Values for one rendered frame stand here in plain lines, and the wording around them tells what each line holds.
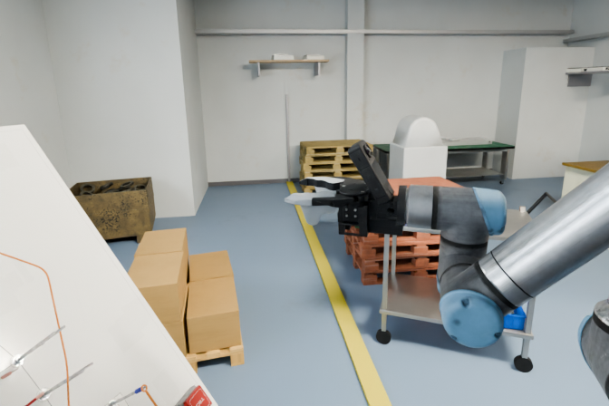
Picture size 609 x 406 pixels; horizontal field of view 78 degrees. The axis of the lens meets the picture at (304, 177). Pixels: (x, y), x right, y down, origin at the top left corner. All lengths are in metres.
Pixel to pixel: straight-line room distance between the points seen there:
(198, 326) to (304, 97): 5.27
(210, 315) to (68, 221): 1.74
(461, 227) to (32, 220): 0.83
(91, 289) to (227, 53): 6.41
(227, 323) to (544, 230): 2.29
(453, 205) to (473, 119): 7.73
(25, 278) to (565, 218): 0.88
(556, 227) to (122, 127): 5.42
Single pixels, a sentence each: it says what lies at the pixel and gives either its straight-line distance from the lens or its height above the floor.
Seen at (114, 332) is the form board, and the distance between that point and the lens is 0.93.
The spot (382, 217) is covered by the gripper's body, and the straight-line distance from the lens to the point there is 0.68.
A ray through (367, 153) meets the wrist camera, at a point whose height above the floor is 1.65.
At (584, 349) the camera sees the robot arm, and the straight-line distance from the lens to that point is 0.85.
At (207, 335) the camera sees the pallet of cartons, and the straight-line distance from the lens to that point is 2.68.
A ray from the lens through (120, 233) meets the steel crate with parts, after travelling 4.95.
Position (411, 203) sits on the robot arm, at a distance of 0.64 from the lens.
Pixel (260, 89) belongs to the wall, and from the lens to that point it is 7.09.
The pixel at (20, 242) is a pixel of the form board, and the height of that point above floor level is 1.48.
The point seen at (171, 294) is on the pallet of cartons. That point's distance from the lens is 2.51.
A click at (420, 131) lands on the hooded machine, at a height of 1.15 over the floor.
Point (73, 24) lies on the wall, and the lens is 5.85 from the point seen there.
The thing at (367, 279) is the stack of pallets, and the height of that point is 0.06.
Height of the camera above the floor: 1.76
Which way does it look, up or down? 13 degrees down
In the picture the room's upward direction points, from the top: 1 degrees counter-clockwise
